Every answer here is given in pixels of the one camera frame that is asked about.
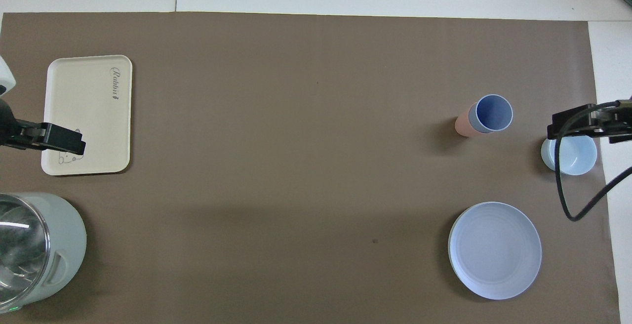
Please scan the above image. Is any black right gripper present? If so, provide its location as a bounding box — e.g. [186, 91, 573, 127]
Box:
[547, 98, 632, 145]

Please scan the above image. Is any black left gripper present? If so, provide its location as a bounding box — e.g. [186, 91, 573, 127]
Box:
[0, 98, 86, 156]

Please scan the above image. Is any blue plastic cup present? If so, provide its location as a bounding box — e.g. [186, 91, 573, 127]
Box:
[468, 94, 514, 134]

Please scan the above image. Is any pink plastic cup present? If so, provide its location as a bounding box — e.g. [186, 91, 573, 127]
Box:
[455, 112, 483, 138]

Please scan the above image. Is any cream tray with Rabbit print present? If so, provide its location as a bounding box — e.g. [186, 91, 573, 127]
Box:
[41, 55, 133, 176]

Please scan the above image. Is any light blue bowl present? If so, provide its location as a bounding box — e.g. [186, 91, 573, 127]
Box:
[541, 135, 597, 176]

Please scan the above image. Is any pale blue round plate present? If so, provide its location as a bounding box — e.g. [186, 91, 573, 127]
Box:
[448, 202, 543, 300]

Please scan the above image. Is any brown paper table mat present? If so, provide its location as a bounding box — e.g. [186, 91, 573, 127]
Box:
[0, 12, 622, 324]

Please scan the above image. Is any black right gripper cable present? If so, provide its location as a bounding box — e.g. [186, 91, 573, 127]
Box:
[554, 101, 632, 222]

